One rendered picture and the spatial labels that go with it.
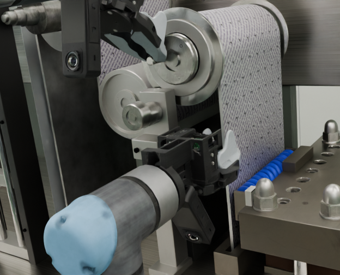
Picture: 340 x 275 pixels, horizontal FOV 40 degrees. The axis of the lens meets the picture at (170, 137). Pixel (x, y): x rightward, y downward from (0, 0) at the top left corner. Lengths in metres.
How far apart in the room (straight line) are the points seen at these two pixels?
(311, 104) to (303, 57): 2.54
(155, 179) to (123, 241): 0.09
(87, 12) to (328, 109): 3.01
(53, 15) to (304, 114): 2.89
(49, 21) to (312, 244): 0.54
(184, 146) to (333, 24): 0.47
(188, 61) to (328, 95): 2.82
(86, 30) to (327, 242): 0.41
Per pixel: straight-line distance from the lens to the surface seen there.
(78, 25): 0.58
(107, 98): 0.84
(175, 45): 0.70
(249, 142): 0.80
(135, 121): 0.69
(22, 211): 0.88
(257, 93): 0.82
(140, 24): 0.61
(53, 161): 1.01
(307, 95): 3.52
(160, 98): 0.71
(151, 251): 0.89
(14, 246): 0.96
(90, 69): 0.57
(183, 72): 0.70
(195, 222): 0.64
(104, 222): 0.47
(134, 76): 0.78
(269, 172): 0.82
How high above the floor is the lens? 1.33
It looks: 16 degrees down
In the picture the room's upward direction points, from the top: 6 degrees counter-clockwise
